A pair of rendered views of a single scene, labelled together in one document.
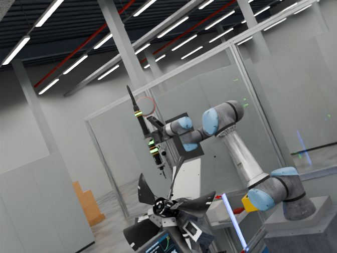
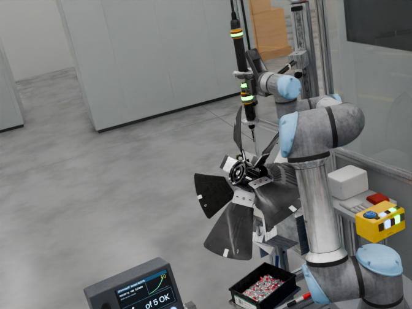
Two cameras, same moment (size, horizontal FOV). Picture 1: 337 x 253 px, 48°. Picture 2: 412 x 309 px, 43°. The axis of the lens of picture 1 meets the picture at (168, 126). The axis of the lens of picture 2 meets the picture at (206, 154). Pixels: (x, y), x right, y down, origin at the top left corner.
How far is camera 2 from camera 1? 0.96 m
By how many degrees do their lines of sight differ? 36
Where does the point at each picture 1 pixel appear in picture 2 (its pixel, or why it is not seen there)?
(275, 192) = (337, 290)
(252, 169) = (318, 240)
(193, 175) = not seen: hidden behind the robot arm
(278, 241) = not seen: outside the picture
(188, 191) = not seen: hidden behind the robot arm
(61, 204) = (227, 27)
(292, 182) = (377, 285)
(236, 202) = (385, 183)
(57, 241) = (211, 74)
